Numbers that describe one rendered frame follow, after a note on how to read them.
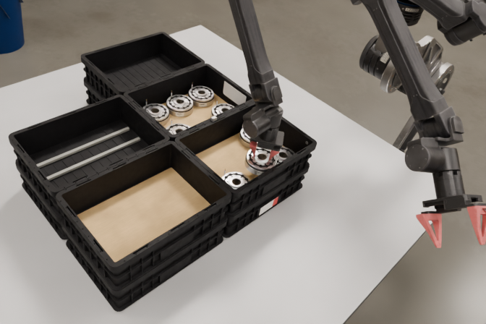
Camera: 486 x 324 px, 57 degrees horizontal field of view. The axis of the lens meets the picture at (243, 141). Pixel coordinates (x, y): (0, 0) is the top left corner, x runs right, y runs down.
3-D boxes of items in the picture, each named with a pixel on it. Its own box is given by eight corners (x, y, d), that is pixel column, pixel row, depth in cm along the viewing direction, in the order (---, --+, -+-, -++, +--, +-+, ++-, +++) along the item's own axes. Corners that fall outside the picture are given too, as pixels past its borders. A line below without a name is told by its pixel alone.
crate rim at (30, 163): (121, 98, 161) (121, 92, 159) (171, 144, 147) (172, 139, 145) (7, 140, 138) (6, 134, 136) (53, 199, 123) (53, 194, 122)
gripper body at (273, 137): (281, 150, 138) (286, 132, 132) (249, 143, 138) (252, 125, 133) (283, 136, 142) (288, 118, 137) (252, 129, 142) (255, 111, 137)
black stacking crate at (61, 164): (122, 119, 167) (121, 95, 160) (170, 165, 153) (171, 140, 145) (14, 163, 144) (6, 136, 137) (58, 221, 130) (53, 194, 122)
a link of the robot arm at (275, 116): (288, 108, 131) (273, 98, 134) (273, 117, 127) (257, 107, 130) (283, 126, 136) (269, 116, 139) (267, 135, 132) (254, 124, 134)
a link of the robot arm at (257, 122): (280, 84, 128) (259, 84, 134) (252, 98, 121) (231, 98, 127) (290, 122, 132) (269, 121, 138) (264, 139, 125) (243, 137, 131)
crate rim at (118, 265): (171, 144, 147) (172, 139, 145) (233, 200, 132) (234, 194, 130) (53, 199, 123) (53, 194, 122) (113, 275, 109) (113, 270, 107)
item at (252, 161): (263, 144, 151) (264, 143, 151) (283, 163, 146) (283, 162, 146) (239, 154, 146) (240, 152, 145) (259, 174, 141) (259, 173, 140)
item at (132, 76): (162, 54, 205) (163, 32, 198) (204, 86, 191) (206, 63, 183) (82, 80, 182) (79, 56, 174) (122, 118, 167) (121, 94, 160)
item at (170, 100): (182, 92, 177) (182, 91, 177) (198, 105, 172) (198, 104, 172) (160, 100, 171) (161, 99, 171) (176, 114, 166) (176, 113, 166)
